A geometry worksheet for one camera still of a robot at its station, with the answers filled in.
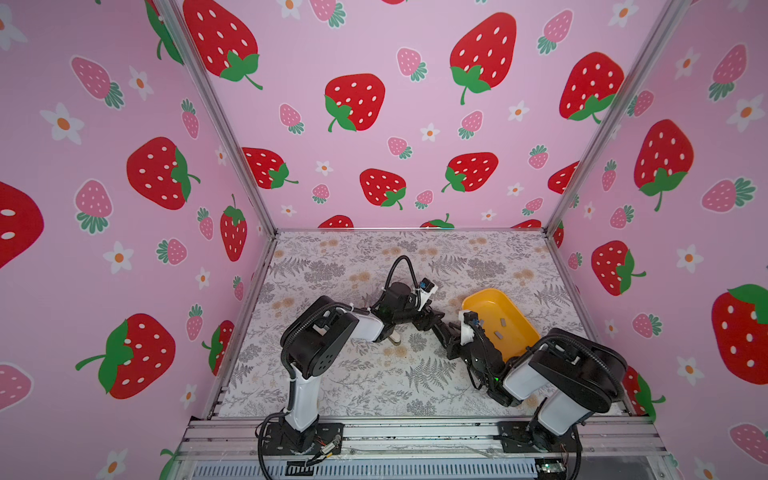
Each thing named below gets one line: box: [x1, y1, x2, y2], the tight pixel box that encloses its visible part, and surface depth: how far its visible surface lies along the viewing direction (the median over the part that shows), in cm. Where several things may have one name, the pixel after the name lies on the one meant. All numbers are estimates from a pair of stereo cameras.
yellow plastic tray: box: [462, 288, 541, 363], surface depth 97 cm
